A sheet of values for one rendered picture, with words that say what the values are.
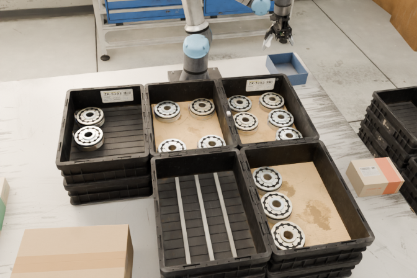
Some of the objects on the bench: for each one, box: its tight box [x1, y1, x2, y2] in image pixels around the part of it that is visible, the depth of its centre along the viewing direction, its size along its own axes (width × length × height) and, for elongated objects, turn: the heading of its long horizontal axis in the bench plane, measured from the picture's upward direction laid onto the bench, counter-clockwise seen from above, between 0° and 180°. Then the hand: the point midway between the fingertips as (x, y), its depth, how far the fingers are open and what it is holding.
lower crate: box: [63, 109, 153, 205], centre depth 148 cm, size 40×30×12 cm
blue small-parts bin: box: [266, 52, 308, 86], centre depth 199 cm, size 20×15×7 cm
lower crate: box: [264, 258, 362, 278], centre depth 128 cm, size 40×30×12 cm
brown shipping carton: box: [10, 224, 133, 278], centre depth 110 cm, size 30×22×16 cm
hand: (277, 47), depth 188 cm, fingers open, 14 cm apart
